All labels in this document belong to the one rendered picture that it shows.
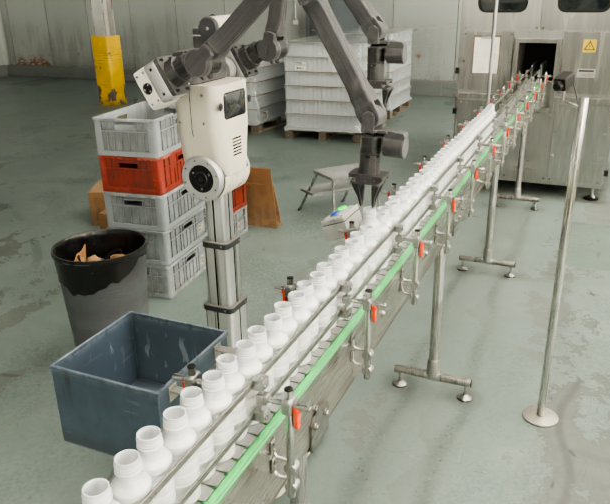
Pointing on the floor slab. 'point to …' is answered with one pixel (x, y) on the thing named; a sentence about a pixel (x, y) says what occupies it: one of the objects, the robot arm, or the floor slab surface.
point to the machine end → (533, 38)
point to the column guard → (109, 70)
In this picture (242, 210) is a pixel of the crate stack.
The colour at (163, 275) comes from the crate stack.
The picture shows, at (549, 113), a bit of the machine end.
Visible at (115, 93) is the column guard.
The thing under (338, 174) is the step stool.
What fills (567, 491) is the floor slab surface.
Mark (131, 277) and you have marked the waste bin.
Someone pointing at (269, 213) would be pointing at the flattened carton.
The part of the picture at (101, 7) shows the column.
